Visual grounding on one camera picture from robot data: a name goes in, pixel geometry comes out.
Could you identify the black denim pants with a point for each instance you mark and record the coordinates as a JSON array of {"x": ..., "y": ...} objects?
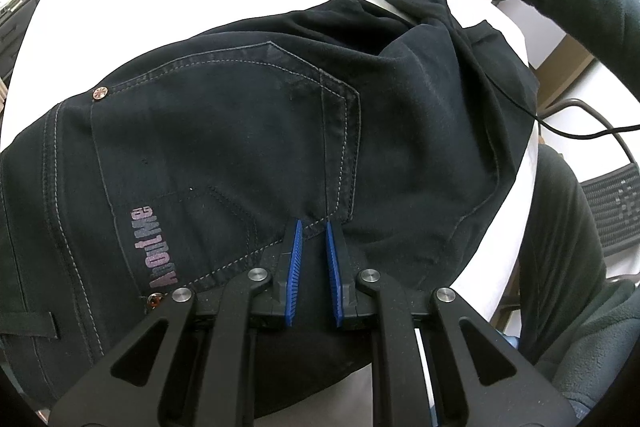
[{"x": 225, "y": 132}]

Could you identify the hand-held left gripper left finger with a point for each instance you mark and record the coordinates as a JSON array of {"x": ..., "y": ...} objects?
[{"x": 292, "y": 257}]

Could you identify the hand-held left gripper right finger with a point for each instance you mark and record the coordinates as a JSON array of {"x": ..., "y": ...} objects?
[{"x": 332, "y": 267}]

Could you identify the person's torso in fleece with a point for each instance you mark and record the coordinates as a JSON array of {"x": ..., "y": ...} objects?
[{"x": 560, "y": 257}]

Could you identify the black woven chair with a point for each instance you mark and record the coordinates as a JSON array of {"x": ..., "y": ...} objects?
[{"x": 612, "y": 207}]

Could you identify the dark grey nightstand with clutter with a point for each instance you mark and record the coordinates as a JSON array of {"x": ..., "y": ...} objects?
[{"x": 17, "y": 32}]

